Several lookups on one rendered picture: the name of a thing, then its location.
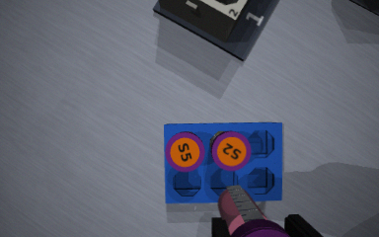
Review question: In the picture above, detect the blue tube rack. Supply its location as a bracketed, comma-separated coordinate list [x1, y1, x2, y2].
[164, 122, 282, 203]

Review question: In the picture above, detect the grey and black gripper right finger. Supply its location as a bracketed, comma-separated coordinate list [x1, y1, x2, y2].
[284, 214, 323, 237]

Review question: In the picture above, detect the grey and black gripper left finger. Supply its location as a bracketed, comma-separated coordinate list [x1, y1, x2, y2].
[212, 217, 231, 237]

